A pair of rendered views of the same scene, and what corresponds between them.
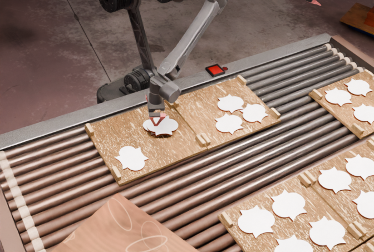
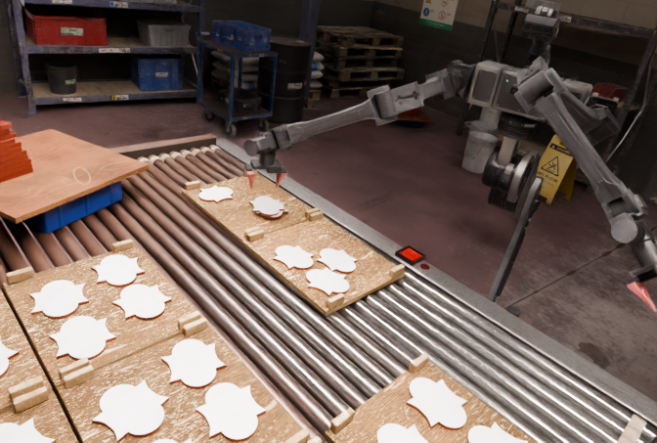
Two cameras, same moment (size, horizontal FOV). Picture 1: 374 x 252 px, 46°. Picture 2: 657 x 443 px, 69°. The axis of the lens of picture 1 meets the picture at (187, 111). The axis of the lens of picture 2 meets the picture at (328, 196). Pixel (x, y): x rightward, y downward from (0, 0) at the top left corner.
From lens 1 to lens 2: 2.00 m
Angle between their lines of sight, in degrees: 65
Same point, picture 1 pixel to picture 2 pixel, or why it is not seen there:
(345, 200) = (148, 374)
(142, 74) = not seen: hidden behind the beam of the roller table
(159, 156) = (224, 209)
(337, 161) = (243, 376)
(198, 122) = (289, 236)
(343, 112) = (393, 407)
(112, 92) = not seen: hidden behind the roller
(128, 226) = (105, 168)
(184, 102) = (323, 226)
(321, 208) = (133, 338)
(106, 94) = not seen: hidden behind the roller
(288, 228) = (102, 299)
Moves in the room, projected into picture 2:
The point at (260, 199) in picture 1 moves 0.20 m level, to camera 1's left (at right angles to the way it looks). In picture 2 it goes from (156, 278) to (169, 240)
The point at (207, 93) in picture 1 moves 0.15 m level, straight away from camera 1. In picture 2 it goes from (351, 243) to (393, 247)
